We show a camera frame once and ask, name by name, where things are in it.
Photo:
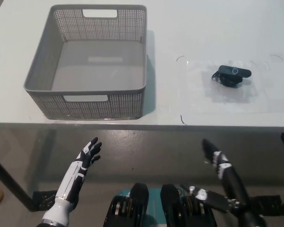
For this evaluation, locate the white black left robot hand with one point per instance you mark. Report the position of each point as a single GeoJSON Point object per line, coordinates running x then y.
{"type": "Point", "coordinates": [81, 163]}

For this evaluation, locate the black teal robot torso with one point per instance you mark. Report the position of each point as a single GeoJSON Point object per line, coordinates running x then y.
{"type": "Point", "coordinates": [142, 203]}

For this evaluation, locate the black table foot plate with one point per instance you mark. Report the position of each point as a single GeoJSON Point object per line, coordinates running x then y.
{"type": "Point", "coordinates": [272, 203]}
{"type": "Point", "coordinates": [46, 199]}

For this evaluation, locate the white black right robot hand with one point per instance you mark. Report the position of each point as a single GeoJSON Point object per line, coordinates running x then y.
{"type": "Point", "coordinates": [217, 158]}

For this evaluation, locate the grey perforated plastic basket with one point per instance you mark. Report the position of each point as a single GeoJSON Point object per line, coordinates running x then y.
{"type": "Point", "coordinates": [97, 71]}

